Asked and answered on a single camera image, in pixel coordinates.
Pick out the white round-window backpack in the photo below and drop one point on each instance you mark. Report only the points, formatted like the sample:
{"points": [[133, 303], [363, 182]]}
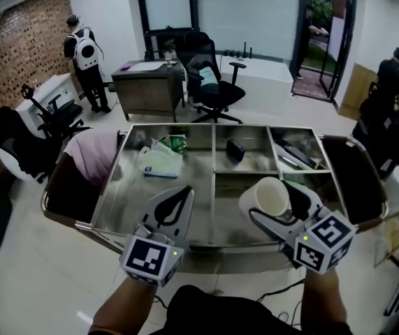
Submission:
{"points": [[85, 52]]}

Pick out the black mesh office chair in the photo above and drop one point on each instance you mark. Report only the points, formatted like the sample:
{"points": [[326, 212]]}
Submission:
{"points": [[220, 89]]}

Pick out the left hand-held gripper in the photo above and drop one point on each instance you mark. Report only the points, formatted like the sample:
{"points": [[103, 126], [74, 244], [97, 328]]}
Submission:
{"points": [[146, 262]]}

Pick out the white long paper strip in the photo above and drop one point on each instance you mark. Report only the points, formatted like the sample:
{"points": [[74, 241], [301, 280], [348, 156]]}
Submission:
{"points": [[288, 159]]}

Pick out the brown wooden desk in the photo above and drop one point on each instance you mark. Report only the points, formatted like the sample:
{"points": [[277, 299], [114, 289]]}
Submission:
{"points": [[146, 89]]}

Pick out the person's dark clothing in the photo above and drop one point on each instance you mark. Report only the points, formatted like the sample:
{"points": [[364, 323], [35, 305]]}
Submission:
{"points": [[227, 314]]}

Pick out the white paper sheet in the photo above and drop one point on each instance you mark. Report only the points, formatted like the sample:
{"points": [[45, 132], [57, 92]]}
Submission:
{"points": [[146, 65]]}

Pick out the small black box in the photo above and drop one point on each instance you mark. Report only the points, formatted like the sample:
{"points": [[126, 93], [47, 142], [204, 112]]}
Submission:
{"points": [[235, 148]]}

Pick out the green snack packet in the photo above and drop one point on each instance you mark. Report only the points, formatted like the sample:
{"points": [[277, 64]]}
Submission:
{"points": [[174, 142]]}

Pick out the person's left forearm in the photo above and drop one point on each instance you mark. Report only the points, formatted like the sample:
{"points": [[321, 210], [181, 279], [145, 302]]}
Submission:
{"points": [[122, 309]]}

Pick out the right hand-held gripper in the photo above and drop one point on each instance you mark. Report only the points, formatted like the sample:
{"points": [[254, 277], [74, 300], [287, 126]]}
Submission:
{"points": [[325, 244]]}

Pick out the white ceramic mug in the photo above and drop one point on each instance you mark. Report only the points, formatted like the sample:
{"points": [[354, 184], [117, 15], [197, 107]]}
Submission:
{"points": [[267, 195]]}

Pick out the black chair with white base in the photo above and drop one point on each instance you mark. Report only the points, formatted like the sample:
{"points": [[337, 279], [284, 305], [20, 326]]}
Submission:
{"points": [[21, 143]]}

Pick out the pink cloth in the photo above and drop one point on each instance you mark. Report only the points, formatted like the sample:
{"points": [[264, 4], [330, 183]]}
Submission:
{"points": [[92, 155]]}

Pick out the white low cabinet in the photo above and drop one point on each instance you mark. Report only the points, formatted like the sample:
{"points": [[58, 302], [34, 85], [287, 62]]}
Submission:
{"points": [[63, 86]]}

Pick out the white plastic tissue pack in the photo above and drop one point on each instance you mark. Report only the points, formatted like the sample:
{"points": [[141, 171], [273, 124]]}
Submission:
{"points": [[160, 161]]}

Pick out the metal compartment tray cart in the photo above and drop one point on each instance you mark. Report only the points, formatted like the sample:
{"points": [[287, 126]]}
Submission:
{"points": [[132, 201]]}

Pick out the black framed glass door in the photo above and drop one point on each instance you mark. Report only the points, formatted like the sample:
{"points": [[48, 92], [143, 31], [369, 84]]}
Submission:
{"points": [[339, 65]]}

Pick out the clear plastic bottle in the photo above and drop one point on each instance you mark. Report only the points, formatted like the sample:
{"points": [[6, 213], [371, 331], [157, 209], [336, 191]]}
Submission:
{"points": [[168, 59]]}

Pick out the black armrest office chair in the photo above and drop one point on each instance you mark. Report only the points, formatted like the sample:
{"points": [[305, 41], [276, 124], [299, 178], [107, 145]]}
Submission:
{"points": [[63, 113]]}

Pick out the person's right forearm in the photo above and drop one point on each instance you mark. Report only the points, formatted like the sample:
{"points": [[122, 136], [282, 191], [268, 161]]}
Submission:
{"points": [[325, 302]]}

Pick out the brown cardboard sheet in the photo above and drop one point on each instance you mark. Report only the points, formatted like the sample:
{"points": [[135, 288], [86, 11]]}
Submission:
{"points": [[354, 93]]}

